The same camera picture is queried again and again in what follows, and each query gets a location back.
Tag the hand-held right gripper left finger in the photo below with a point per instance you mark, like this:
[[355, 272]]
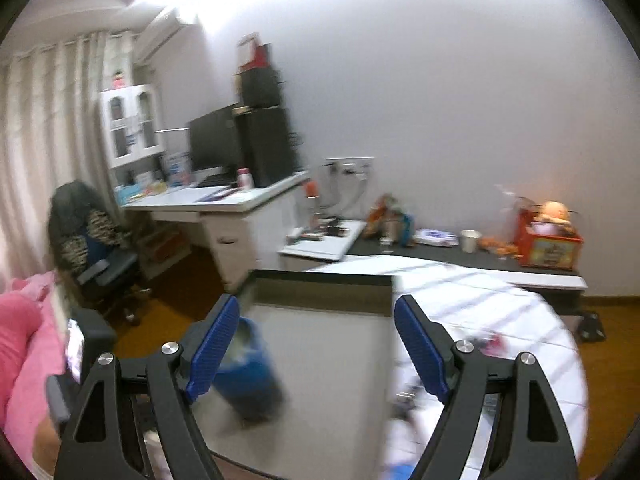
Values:
[[212, 350]]

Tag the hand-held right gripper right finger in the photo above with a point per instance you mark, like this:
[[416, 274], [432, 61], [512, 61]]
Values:
[[420, 350]]

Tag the blue metal cup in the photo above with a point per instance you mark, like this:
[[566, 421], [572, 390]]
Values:
[[250, 385]]

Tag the pink storage box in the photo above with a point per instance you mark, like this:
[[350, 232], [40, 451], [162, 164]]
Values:
[[325, 360]]

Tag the person's left forearm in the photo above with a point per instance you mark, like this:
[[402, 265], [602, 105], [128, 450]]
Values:
[[45, 442]]

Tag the black office chair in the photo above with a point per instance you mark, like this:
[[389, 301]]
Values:
[[107, 265]]

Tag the pink blanket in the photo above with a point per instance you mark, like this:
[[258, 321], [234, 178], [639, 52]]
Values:
[[20, 340]]

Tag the dark low bench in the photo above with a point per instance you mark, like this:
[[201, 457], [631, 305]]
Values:
[[450, 256]]

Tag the orange storage box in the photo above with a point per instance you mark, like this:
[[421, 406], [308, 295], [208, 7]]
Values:
[[162, 247]]

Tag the white desk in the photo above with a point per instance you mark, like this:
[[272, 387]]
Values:
[[235, 240]]

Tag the tissue pack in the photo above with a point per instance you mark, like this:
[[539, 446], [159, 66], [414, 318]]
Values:
[[436, 236]]

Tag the white paper cup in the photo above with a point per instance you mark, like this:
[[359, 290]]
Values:
[[470, 242]]

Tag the clear plastic bag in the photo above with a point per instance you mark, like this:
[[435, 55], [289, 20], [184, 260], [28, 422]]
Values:
[[495, 246]]

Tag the colourful snack bag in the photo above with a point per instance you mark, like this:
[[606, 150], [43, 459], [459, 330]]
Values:
[[380, 220]]

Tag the low white side table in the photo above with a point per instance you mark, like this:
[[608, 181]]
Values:
[[320, 247]]

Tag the dark mouse pad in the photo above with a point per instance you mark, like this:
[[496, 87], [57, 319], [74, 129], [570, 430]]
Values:
[[215, 195]]

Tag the red printed box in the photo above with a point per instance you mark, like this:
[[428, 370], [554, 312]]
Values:
[[550, 252]]

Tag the black keyboard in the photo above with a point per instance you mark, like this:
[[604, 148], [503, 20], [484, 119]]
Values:
[[215, 181]]

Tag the pink and white bottle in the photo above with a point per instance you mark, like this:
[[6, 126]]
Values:
[[244, 180]]

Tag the red-capped clear bottle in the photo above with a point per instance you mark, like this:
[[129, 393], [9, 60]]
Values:
[[312, 205]]

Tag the white glass-door cabinet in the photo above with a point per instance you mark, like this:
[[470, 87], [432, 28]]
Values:
[[131, 155]]

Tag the blue and white carton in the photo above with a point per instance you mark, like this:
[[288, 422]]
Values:
[[178, 167]]

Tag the orange plush toy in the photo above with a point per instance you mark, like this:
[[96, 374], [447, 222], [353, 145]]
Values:
[[552, 212]]

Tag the beige curtain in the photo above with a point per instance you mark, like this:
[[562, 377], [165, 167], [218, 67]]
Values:
[[50, 135]]

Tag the black computer monitor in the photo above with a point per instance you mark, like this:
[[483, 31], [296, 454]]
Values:
[[212, 140]]

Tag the black computer tower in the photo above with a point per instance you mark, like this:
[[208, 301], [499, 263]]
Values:
[[267, 145]]

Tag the white desk lamp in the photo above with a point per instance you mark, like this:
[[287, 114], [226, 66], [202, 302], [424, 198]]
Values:
[[172, 130]]

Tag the small pink doll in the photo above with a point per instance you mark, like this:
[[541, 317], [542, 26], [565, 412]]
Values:
[[119, 80]]

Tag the black box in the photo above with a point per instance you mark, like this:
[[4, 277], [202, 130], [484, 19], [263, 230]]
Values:
[[259, 87]]

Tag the red gift box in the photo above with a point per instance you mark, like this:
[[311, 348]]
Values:
[[257, 55]]

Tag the white air conditioner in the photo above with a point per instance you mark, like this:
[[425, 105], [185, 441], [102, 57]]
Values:
[[160, 35]]

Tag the white wall socket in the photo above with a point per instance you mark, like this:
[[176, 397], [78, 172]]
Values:
[[350, 164]]

